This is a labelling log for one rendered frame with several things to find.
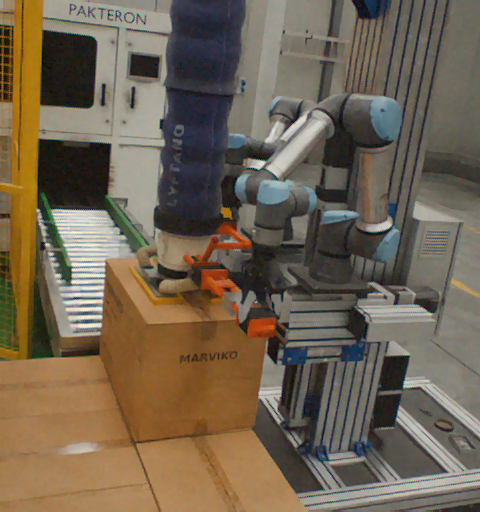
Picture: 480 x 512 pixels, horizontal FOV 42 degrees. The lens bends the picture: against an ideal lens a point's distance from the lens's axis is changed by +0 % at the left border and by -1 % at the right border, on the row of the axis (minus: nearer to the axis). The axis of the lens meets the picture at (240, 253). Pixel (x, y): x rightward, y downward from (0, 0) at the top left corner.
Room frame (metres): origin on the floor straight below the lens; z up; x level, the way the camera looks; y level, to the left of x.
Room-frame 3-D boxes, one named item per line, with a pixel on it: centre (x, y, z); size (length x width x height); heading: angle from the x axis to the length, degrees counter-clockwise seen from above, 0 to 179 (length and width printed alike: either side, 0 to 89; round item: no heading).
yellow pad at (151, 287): (2.01, 0.27, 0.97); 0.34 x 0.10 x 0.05; 25
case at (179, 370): (2.05, 0.19, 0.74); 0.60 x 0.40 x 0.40; 25
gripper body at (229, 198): (2.41, 0.07, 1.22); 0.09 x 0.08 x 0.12; 25
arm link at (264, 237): (1.53, -0.06, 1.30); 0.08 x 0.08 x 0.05
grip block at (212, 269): (1.83, 0.08, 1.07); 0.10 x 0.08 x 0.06; 115
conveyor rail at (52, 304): (3.32, 1.09, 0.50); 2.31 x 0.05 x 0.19; 23
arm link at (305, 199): (1.62, -0.11, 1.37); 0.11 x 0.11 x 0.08; 52
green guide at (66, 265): (3.67, 1.18, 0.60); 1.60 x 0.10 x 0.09; 23
